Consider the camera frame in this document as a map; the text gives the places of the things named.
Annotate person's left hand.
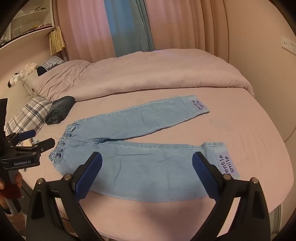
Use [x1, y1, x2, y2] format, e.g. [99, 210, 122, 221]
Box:
[0, 173, 23, 209]

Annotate black and white plush toy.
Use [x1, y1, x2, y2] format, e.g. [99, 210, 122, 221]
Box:
[7, 73, 23, 88]

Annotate white wall shelf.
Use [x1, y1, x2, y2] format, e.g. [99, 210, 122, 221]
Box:
[0, 0, 56, 49]

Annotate straw tassel decoration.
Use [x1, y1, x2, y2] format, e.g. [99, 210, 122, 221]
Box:
[49, 27, 66, 55]

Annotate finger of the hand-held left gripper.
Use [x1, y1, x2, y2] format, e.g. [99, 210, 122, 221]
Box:
[14, 138, 55, 155]
[3, 130, 36, 145]

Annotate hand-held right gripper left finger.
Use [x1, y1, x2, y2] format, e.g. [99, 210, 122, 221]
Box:
[25, 152, 103, 241]

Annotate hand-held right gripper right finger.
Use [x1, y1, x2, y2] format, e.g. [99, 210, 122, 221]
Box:
[192, 152, 270, 241]

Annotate pink curtain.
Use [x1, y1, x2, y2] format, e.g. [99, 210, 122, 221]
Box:
[143, 0, 229, 63]
[55, 0, 116, 62]

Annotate white wall socket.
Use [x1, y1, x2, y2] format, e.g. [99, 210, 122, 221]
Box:
[281, 36, 296, 55]

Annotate light blue denim pants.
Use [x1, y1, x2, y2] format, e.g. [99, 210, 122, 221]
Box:
[48, 94, 238, 202]

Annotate blue curtain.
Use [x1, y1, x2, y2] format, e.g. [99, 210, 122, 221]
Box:
[104, 0, 155, 57]

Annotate grey plaid pillow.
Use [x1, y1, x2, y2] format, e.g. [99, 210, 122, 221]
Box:
[5, 96, 53, 139]

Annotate pink duvet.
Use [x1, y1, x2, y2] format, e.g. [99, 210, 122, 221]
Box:
[32, 48, 255, 102]

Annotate folded dark jeans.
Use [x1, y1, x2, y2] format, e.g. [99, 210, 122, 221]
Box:
[45, 96, 76, 126]

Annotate blue checked cloth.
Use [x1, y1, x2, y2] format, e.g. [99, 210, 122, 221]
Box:
[42, 56, 65, 70]

